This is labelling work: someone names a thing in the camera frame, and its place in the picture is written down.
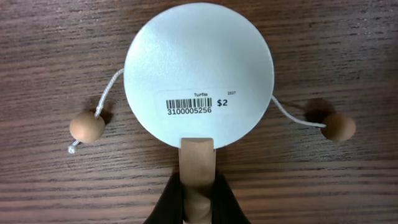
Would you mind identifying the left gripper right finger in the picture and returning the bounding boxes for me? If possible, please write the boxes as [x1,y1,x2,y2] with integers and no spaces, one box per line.
[211,172,251,224]

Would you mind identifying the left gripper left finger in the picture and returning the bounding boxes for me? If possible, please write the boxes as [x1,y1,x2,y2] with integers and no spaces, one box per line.
[144,173,183,224]

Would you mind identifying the white wooden pellet drum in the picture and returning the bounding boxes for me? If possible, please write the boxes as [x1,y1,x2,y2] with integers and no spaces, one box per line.
[67,2,357,224]

